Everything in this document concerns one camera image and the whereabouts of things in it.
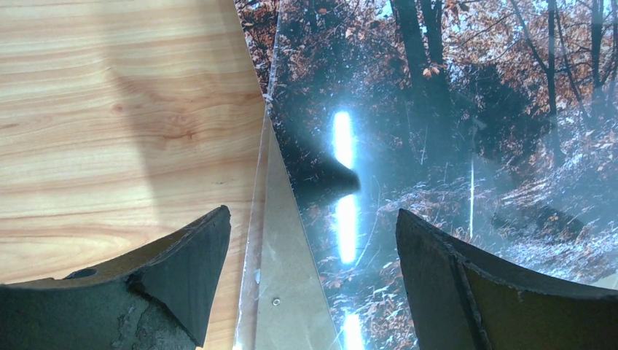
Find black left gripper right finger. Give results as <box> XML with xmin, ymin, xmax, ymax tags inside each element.
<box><xmin>396</xmin><ymin>209</ymin><xmax>617</xmax><ymax>349</ymax></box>

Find forest photo print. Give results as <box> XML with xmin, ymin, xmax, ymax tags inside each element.
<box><xmin>234</xmin><ymin>0</ymin><xmax>618</xmax><ymax>350</ymax></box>

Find brown cardboard backing board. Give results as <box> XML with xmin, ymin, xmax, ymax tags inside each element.
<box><xmin>254</xmin><ymin>126</ymin><xmax>341</xmax><ymax>350</ymax></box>

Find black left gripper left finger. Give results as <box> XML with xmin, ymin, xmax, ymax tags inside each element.
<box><xmin>1</xmin><ymin>206</ymin><xmax>231</xmax><ymax>349</ymax></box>

